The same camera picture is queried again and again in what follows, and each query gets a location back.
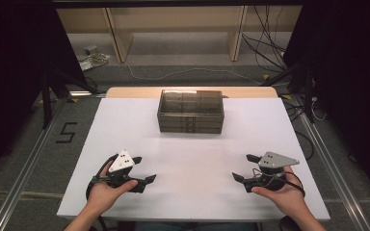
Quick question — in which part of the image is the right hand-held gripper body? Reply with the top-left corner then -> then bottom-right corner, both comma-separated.
242,151 -> 301,194

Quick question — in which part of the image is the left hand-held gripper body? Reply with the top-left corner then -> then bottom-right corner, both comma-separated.
104,149 -> 146,194

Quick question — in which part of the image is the smoky transparent drawer cabinet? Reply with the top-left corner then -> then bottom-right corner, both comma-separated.
156,89 -> 225,135

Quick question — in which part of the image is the person's left hand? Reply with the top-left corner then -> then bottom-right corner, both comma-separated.
86,160 -> 139,215

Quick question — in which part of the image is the person's right hand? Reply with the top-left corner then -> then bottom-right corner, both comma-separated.
251,166 -> 306,216

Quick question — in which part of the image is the white table board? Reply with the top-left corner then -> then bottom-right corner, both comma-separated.
56,96 -> 331,222

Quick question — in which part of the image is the light wooden table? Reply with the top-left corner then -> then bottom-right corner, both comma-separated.
105,86 -> 278,99

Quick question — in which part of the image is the black tripod stand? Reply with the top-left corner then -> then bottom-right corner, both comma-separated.
261,59 -> 316,124
40,67 -> 100,129

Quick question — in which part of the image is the white power strip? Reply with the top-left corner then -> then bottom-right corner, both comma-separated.
78,60 -> 94,71

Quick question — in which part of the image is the black curtain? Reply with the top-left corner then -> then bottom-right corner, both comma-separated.
282,0 -> 370,208
0,0 -> 89,186

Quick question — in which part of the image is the grey power adapter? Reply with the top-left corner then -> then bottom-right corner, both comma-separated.
84,44 -> 100,56

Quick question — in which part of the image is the light wooden shelf unit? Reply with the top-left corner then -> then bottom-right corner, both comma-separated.
56,5 -> 303,63

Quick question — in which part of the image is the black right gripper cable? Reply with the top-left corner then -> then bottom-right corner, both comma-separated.
251,167 -> 306,198

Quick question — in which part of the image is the black floor cable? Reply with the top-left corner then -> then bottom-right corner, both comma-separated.
282,98 -> 316,162

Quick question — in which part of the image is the aluminium floor rail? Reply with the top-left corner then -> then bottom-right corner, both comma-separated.
291,95 -> 370,231
0,98 -> 72,231

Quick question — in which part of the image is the white floor cable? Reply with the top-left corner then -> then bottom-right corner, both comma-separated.
123,61 -> 264,87

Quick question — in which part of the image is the tangle of black cables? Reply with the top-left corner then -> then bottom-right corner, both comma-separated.
241,5 -> 287,73

